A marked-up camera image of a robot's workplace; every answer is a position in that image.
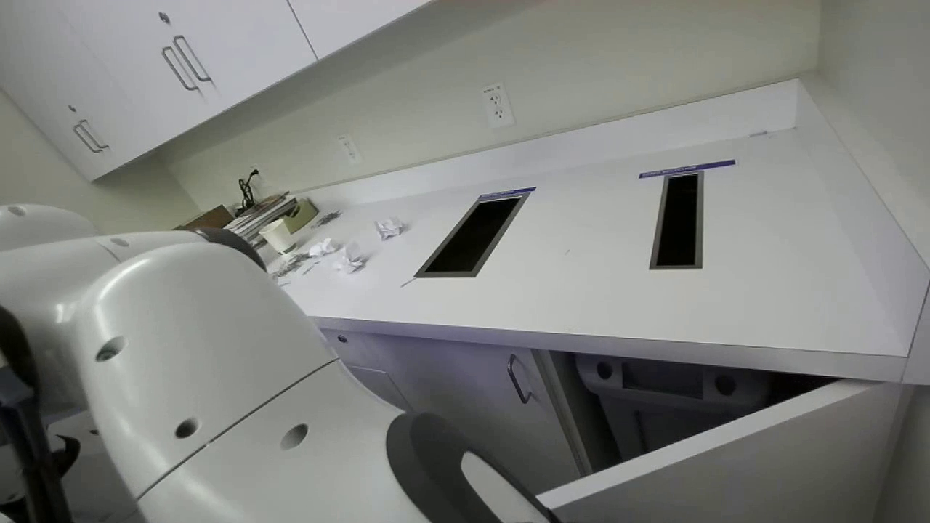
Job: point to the purple tape strip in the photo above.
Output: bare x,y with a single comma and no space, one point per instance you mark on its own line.
686,170

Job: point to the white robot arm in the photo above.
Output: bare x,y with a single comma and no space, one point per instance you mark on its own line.
166,380

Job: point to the white wall outlet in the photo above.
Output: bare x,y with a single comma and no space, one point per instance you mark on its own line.
497,105

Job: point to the narrow countertop opening right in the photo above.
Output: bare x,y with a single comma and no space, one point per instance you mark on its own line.
677,224

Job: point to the crumpled white paper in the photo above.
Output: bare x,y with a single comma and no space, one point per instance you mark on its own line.
389,227

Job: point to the rectangular countertop opening left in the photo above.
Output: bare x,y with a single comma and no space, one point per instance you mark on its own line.
469,245

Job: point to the upper white cabinet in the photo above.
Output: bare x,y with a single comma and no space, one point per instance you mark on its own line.
113,80

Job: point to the cabinet door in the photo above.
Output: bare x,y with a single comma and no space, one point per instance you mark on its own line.
469,388
818,457

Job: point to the sink faucet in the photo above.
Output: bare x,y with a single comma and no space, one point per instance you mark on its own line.
247,194

